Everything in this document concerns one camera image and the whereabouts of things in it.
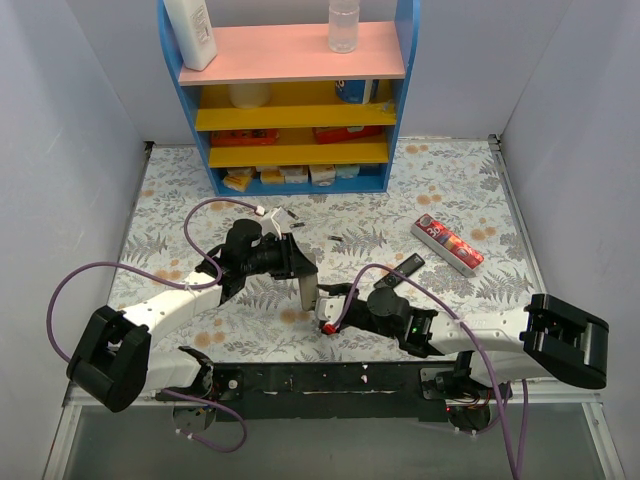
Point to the red orange box right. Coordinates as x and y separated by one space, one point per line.
331 135

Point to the blue wooden shelf unit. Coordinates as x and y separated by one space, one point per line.
296 61

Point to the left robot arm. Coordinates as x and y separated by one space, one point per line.
115 360

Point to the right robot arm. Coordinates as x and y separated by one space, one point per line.
548 338

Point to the black TV remote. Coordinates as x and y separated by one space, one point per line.
407 268

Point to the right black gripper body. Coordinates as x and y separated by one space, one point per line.
345 310

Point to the white cylindrical container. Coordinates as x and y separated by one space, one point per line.
249 95

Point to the orange box left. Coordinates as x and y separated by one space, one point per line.
244 137

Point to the red toothpaste box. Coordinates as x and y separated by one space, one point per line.
448 245

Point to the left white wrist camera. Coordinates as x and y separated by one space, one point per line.
275 221

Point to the yellow red small box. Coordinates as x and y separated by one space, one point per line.
238 179

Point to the white plastic bottle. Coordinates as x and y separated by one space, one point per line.
192 27

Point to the blue white round container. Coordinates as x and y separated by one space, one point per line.
359 92

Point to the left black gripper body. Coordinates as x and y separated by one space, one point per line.
290 256

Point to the floral patterned table mat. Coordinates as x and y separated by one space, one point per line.
457 183

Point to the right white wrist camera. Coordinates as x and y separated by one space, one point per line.
329 311

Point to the white orange small carton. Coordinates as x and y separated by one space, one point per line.
322 175

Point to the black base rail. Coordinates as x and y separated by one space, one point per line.
348 390

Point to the clear plastic water bottle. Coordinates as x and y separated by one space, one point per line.
343 23

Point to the white air conditioner remote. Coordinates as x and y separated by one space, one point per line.
308 285

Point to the yellow white small box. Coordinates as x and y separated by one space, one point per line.
272 177

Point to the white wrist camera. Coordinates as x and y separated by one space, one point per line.
275 221
329 311

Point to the teal white small box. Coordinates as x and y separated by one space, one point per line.
347 171

